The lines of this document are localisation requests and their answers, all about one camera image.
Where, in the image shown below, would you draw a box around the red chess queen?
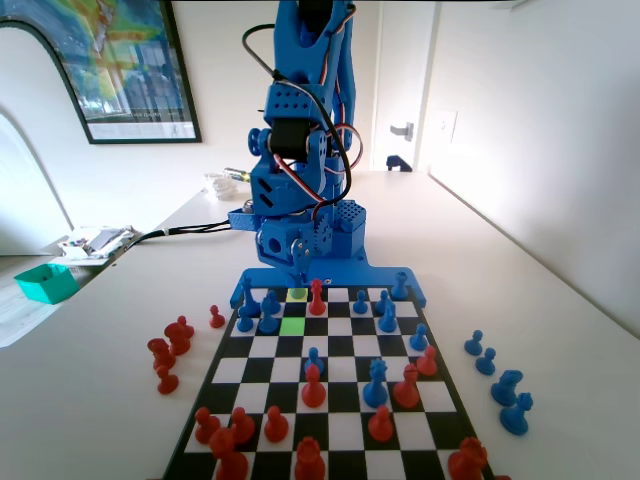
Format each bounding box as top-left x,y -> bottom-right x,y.
307,278 -> 326,316

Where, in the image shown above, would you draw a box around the framed map poster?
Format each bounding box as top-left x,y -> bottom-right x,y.
0,0 -> 204,146

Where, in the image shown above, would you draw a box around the blue chess bishop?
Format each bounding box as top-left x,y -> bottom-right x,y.
257,299 -> 280,336
378,301 -> 399,334

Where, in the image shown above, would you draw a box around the blue base plate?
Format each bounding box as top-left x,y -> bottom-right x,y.
229,266 -> 429,309

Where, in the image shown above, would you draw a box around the teal plastic bin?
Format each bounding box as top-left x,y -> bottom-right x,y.
13,263 -> 80,305

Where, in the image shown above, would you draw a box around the black and white chessboard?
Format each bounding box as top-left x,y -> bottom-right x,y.
162,284 -> 496,480

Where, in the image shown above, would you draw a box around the small blue printed part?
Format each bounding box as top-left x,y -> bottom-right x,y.
384,154 -> 415,174

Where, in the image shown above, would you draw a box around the blue chess queen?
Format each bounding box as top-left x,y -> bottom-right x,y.
362,358 -> 390,409

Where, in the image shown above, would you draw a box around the red chess king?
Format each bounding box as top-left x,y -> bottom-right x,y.
208,427 -> 250,480

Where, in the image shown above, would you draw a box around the pile of papers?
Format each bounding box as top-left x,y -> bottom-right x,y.
49,224 -> 141,266

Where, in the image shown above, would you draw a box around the white light switch plate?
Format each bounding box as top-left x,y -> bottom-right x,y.
433,109 -> 459,145

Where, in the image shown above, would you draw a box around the clear plastic bags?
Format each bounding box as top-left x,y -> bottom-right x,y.
202,169 -> 251,201

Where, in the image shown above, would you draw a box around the black looping arm cable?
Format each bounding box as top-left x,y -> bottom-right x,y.
242,23 -> 354,206

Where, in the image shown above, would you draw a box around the black cable bundle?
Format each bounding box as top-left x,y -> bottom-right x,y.
114,219 -> 236,251

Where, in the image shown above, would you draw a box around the white door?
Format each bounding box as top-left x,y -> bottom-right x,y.
372,0 -> 437,172

